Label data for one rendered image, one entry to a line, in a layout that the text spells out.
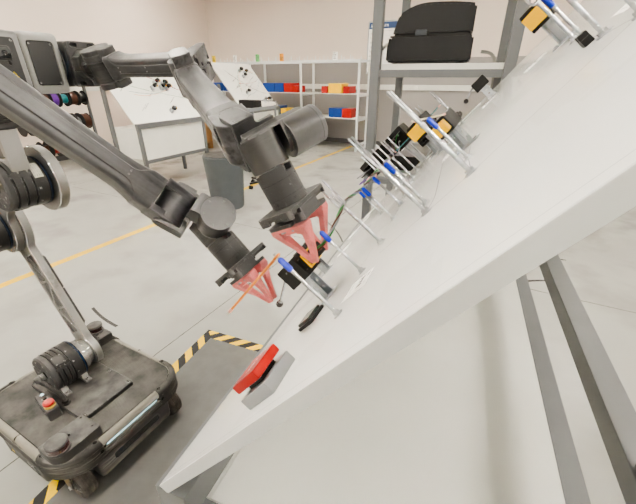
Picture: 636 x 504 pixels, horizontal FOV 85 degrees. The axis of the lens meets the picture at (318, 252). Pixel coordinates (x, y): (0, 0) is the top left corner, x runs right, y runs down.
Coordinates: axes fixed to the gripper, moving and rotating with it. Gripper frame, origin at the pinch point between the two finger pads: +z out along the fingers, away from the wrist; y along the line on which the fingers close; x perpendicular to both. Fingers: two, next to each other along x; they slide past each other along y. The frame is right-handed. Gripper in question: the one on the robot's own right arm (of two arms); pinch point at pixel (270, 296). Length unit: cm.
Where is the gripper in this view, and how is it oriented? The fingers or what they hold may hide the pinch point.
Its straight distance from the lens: 68.4
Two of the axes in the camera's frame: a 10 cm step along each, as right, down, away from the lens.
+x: -6.1, 3.9, 6.9
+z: 6.4, 7.6, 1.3
